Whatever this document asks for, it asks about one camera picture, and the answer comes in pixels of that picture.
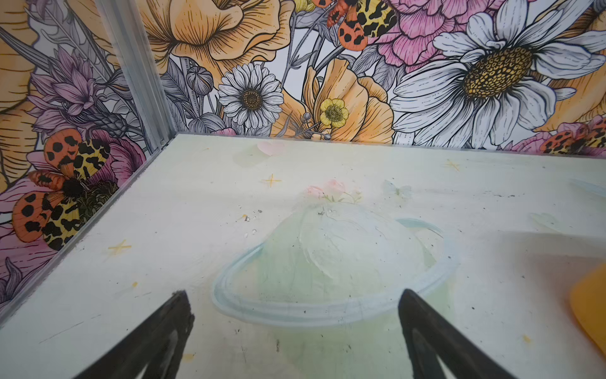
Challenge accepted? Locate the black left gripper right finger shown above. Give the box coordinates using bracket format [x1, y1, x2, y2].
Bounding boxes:
[398, 289, 514, 379]

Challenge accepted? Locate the yellow plastic bin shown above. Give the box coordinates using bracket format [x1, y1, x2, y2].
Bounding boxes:
[570, 264, 606, 355]

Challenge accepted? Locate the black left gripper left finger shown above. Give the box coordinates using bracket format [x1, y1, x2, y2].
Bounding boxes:
[77, 291, 195, 378]

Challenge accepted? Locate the left aluminium corner post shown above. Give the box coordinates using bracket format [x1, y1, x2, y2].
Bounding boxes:
[96, 1, 175, 153]

